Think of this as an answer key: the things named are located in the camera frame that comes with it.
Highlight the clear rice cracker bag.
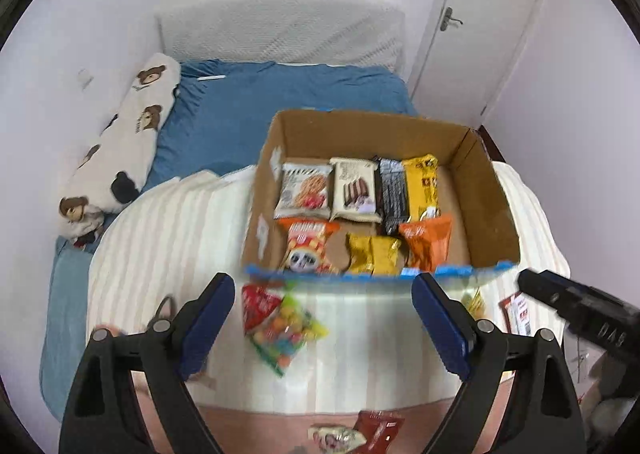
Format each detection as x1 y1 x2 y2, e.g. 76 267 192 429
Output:
459 285 488 321

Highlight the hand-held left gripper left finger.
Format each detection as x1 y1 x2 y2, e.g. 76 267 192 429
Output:
59 273 236 454

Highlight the red white stick packet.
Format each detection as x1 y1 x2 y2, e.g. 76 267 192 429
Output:
500 294 533 336

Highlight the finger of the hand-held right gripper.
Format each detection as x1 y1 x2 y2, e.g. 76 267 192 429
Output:
517 268 576 320

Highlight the bear print long pillow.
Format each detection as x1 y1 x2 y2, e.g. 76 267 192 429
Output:
58 53 182 249

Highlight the cardboard box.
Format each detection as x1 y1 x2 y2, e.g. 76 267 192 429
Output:
241 109 521 280

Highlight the cat print striped blanket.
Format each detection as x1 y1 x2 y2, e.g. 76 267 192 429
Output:
86 161 571 454

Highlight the dark red snack packet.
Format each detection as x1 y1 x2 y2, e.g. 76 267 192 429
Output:
356 410 406 454

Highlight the blue bed sheet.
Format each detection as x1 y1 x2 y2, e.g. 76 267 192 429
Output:
40 59 420 420

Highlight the white door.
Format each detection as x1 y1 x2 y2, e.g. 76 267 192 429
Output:
407 0 558 127

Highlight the small yellow snack packet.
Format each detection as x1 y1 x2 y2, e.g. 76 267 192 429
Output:
346 233 403 276

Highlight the colourful candy ball bag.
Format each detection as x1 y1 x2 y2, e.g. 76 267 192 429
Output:
241 283 329 377

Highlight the small white snack packet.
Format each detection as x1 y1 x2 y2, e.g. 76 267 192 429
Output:
307 424 368 452

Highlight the orange panda snack packet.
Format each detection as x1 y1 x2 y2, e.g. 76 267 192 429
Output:
276 217 342 275

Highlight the grey quilted headboard cushion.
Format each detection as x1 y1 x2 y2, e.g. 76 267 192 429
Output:
155 0 407 68

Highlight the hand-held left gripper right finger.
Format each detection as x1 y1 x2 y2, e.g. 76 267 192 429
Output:
411 273 587 454

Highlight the white cookie packet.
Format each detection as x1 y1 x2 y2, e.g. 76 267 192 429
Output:
274 163 333 220

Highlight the white chocolate wafer packet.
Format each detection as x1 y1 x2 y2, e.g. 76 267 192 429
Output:
330 157 382 222

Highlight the light blue blanket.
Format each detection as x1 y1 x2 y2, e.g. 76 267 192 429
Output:
40 239 106 420

